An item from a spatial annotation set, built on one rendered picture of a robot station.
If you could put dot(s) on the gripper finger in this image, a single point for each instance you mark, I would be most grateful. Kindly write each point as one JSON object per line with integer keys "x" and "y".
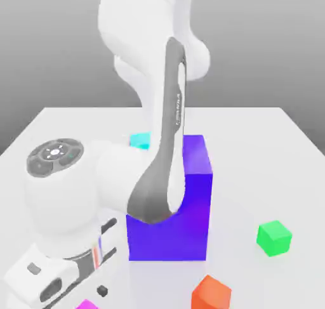
{"x": 102, "y": 291}

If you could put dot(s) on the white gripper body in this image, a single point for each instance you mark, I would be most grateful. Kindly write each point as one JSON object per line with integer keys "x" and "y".
{"x": 87, "y": 280}

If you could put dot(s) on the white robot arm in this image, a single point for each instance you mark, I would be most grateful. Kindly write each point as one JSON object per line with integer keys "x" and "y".
{"x": 142, "y": 35}

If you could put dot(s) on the small magenta cube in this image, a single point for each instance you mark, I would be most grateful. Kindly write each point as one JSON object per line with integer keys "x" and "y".
{"x": 86, "y": 305}

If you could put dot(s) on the small orange cube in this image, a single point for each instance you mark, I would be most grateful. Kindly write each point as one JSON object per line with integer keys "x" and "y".
{"x": 210, "y": 293}

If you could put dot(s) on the small cyan cube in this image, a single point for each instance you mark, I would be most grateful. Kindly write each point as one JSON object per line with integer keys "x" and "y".
{"x": 139, "y": 141}

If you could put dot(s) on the small green cube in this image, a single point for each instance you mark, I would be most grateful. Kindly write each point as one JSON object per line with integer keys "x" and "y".
{"x": 274, "y": 238}

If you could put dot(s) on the large blue box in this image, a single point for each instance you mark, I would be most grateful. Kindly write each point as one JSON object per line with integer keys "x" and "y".
{"x": 177, "y": 238}

